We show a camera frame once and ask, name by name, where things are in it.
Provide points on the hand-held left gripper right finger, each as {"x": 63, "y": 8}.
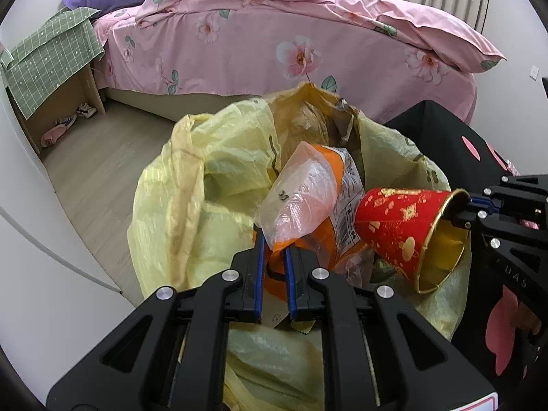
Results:
{"x": 291, "y": 284}

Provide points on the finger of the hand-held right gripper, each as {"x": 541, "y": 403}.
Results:
{"x": 513, "y": 197}
{"x": 473, "y": 219}

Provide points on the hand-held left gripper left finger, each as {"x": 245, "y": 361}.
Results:
{"x": 258, "y": 282}

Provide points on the red paper cup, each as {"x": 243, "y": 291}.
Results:
{"x": 394, "y": 227}

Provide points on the orange snack packet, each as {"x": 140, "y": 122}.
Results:
{"x": 299, "y": 192}

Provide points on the yellow plastic bag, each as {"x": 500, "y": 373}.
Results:
{"x": 192, "y": 205}

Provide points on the black pink-spotted tablecloth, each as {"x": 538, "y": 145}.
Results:
{"x": 436, "y": 124}

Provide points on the brown crumpled wrapper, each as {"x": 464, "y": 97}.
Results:
{"x": 312, "y": 115}

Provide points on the pink floral duvet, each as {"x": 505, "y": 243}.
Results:
{"x": 428, "y": 30}

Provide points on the bed with pink floral sheet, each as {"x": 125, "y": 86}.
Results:
{"x": 239, "y": 64}

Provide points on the white sneaker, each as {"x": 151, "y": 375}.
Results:
{"x": 68, "y": 120}
{"x": 85, "y": 110}

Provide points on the pink slipper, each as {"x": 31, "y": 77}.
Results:
{"x": 53, "y": 135}

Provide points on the wooden nightstand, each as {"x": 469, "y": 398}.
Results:
{"x": 92, "y": 87}

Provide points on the green checked cloth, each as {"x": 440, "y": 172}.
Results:
{"x": 47, "y": 60}

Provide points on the white wall switch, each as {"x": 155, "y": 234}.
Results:
{"x": 534, "y": 72}

